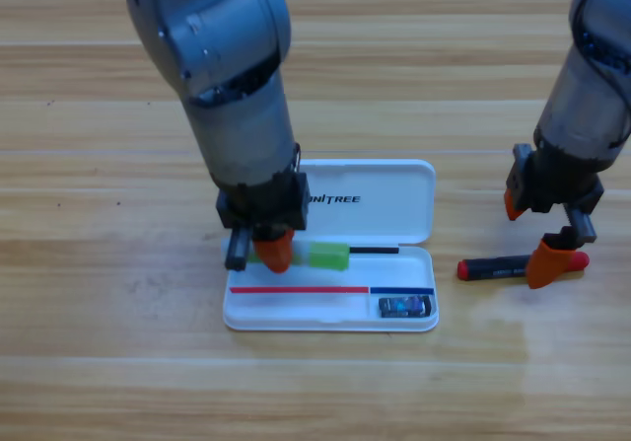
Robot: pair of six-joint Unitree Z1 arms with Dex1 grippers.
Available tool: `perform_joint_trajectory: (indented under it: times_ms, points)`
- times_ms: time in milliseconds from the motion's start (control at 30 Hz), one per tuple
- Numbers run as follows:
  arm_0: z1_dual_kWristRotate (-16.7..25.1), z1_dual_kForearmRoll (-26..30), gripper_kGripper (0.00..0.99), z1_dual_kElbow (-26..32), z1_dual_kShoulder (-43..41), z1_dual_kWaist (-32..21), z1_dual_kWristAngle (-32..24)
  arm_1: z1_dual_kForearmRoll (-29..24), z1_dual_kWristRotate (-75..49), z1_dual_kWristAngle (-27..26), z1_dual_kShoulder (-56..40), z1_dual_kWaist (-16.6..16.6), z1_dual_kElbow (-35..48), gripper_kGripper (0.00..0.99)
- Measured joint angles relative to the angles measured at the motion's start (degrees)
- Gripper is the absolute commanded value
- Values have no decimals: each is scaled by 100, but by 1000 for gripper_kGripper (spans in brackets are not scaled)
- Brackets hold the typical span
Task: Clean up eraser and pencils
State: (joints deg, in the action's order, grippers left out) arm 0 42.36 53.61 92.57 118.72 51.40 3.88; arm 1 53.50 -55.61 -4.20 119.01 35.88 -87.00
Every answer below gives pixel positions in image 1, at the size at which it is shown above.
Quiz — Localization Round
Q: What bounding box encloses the small black eraser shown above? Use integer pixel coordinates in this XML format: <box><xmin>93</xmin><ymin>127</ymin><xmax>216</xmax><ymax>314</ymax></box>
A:
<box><xmin>377</xmin><ymin>295</ymin><xmax>434</xmax><ymax>320</ymax></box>

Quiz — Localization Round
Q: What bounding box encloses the red and black marker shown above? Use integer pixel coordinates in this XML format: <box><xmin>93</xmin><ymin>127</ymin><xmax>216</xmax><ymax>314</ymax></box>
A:
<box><xmin>456</xmin><ymin>252</ymin><xmax>591</xmax><ymax>281</ymax></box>

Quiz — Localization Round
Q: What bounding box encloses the white Unitree pencil case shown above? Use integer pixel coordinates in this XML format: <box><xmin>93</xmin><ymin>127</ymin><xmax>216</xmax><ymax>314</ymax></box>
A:
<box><xmin>222</xmin><ymin>158</ymin><xmax>440</xmax><ymax>333</ymax></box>

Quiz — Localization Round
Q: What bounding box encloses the green highlighter pen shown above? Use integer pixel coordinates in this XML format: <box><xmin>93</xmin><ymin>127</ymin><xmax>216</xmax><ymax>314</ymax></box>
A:
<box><xmin>221</xmin><ymin>240</ymin><xmax>351</xmax><ymax>272</ymax></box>

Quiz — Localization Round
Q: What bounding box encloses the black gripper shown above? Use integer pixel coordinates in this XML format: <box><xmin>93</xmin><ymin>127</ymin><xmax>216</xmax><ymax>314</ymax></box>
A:
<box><xmin>503</xmin><ymin>143</ymin><xmax>606</xmax><ymax>291</ymax></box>
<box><xmin>215</xmin><ymin>157</ymin><xmax>311</xmax><ymax>275</ymax></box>

